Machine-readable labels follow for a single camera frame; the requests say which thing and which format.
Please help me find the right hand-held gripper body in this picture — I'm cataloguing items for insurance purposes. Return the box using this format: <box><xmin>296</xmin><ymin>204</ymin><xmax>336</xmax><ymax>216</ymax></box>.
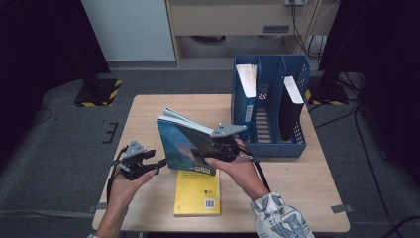
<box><xmin>210</xmin><ymin>123</ymin><xmax>248</xmax><ymax>163</ymax></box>

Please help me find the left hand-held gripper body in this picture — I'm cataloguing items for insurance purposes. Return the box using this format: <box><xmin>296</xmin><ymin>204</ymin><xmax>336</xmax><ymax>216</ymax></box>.
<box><xmin>113</xmin><ymin>139</ymin><xmax>154</xmax><ymax>181</ymax></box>

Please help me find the teal colourful cover book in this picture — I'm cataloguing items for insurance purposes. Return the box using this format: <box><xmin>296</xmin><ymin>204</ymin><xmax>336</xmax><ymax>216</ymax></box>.
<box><xmin>156</xmin><ymin>107</ymin><xmax>232</xmax><ymax>177</ymax></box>

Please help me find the blue three-slot file rack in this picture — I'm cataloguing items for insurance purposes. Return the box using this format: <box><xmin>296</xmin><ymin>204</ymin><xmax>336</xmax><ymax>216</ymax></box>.
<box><xmin>231</xmin><ymin>54</ymin><xmax>311</xmax><ymax>159</ymax></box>

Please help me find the yellow paperback book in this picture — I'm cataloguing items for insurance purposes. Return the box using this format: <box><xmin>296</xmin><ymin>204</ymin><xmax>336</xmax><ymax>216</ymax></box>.
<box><xmin>172</xmin><ymin>169</ymin><xmax>222</xmax><ymax>218</ymax></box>

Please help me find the black hardcover book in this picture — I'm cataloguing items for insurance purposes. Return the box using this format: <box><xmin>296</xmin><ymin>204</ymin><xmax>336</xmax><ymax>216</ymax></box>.
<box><xmin>278</xmin><ymin>75</ymin><xmax>305</xmax><ymax>142</ymax></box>

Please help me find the thick blue book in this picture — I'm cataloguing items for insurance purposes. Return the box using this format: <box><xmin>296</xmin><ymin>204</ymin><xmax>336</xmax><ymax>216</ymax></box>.
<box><xmin>235</xmin><ymin>63</ymin><xmax>259</xmax><ymax>142</ymax></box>

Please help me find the person's right hand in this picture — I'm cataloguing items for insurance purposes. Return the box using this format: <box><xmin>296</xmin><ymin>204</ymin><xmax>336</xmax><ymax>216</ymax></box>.
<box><xmin>203</xmin><ymin>138</ymin><xmax>270</xmax><ymax>201</ymax></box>

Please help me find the person's left hand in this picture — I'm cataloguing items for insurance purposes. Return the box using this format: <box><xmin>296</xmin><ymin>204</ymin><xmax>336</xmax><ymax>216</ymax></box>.
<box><xmin>107</xmin><ymin>168</ymin><xmax>158</xmax><ymax>212</ymax></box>

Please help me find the grey tape strip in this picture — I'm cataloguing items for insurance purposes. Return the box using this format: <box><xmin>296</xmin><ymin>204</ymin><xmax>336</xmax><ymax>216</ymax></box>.
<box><xmin>87</xmin><ymin>201</ymin><xmax>112</xmax><ymax>214</ymax></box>
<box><xmin>330</xmin><ymin>203</ymin><xmax>355</xmax><ymax>214</ymax></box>

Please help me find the black yellow-striped stand base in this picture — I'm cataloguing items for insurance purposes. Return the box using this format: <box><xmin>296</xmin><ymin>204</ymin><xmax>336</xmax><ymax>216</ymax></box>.
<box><xmin>305</xmin><ymin>76</ymin><xmax>350</xmax><ymax>107</ymax></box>
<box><xmin>72</xmin><ymin>77</ymin><xmax>123</xmax><ymax>108</ymax></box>

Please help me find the white cabinet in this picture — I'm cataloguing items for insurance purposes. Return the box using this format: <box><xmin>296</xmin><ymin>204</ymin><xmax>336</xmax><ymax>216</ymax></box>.
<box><xmin>81</xmin><ymin>0</ymin><xmax>176</xmax><ymax>63</ymax></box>

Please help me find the beige wooden desk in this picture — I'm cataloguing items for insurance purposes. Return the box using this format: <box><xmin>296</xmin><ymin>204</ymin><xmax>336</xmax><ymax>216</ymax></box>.
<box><xmin>164</xmin><ymin>0</ymin><xmax>341</xmax><ymax>67</ymax></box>

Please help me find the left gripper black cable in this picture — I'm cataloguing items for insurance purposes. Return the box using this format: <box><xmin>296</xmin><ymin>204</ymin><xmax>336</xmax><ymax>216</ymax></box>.
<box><xmin>106</xmin><ymin>145</ymin><xmax>130</xmax><ymax>206</ymax></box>

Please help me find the looped black floor cable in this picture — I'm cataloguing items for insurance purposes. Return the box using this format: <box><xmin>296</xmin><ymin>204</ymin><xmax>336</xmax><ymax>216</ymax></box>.
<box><xmin>28</xmin><ymin>107</ymin><xmax>53</xmax><ymax>128</ymax></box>

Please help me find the hanging cable bundle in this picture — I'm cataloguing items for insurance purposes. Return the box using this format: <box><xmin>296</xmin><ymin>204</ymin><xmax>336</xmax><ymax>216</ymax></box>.
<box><xmin>289</xmin><ymin>0</ymin><xmax>341</xmax><ymax>62</ymax></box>

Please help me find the long black floor cable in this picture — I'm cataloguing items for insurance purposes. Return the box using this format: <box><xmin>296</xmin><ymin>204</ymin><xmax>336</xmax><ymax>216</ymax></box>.
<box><xmin>354</xmin><ymin>105</ymin><xmax>397</xmax><ymax>231</ymax></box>

